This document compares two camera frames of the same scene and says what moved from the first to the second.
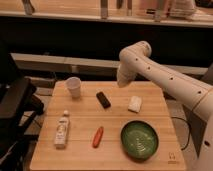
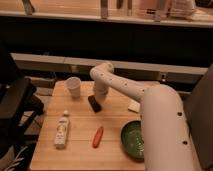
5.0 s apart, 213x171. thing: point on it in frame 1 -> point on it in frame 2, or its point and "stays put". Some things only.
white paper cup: [74, 85] stays put
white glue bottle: [62, 131] stays put
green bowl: [139, 140] stays put
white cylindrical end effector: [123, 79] -> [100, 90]
